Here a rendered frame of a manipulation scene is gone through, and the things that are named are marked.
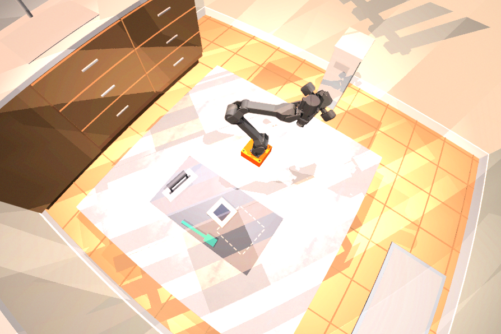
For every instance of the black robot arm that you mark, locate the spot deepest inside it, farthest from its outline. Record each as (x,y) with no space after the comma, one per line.
(302,111)

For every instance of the flat striped mat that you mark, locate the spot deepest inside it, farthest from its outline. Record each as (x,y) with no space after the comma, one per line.
(240,231)

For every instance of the white square tile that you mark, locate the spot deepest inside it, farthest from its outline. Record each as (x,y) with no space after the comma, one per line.
(221,212)

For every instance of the turquoise t-shaped piece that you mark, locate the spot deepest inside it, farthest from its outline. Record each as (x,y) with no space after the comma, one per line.
(208,239)

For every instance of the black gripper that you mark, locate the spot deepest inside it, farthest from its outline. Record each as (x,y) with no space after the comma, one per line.
(308,89)

